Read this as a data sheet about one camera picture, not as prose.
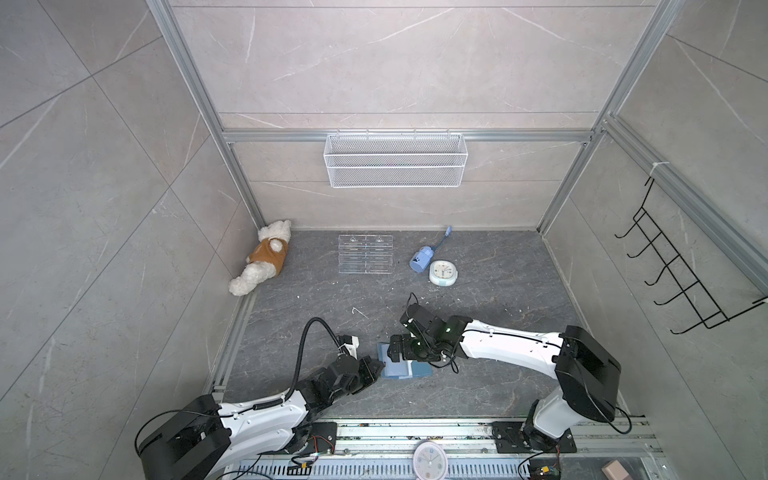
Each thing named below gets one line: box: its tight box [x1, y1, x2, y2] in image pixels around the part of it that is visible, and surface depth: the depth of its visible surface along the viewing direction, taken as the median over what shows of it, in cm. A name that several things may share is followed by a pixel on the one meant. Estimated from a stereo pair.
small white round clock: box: [428, 259, 459, 287], surface depth 106 cm
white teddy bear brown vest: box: [228, 220, 292, 297], surface depth 102 cm
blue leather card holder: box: [377, 342, 433, 379], surface depth 84 cm
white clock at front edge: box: [412, 440, 449, 480], surface depth 70 cm
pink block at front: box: [601, 460, 632, 480], surface depth 69 cm
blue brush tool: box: [409, 226, 453, 274], surface depth 108 cm
